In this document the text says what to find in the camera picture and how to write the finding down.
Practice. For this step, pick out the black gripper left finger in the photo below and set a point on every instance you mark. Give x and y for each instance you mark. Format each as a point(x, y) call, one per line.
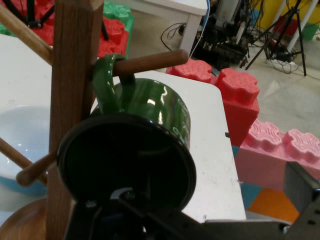
point(162, 225)

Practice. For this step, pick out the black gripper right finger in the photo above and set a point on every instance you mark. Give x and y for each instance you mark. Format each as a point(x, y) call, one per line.
point(301, 187)

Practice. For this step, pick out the green ceramic mug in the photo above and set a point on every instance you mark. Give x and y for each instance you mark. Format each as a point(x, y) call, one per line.
point(150, 100)

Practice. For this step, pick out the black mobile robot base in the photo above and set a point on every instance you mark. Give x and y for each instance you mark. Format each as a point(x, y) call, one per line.
point(225, 50)

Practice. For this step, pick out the pink foam block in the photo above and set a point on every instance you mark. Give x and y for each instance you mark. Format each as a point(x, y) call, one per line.
point(262, 160)

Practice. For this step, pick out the red foam block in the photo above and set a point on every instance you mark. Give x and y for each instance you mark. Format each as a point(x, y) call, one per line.
point(237, 100)
point(112, 32)

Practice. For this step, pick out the small green foam block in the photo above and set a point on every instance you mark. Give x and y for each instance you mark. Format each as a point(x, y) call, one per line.
point(311, 31)

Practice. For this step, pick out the white table leg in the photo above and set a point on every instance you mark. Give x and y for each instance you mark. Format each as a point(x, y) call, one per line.
point(297, 27)

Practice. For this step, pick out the light blue bowl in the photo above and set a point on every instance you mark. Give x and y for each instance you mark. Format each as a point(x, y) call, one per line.
point(20, 130)

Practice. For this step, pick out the black tripod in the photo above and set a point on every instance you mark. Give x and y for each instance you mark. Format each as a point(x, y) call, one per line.
point(296, 15)
point(32, 23)

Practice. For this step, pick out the wooden mug tree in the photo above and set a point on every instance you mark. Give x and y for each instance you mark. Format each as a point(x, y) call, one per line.
point(70, 75)

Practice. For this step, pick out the yellow foam block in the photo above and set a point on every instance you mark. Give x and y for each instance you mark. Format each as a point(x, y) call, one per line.
point(310, 10)

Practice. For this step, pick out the white table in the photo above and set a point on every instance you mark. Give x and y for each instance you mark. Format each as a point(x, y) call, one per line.
point(162, 7)

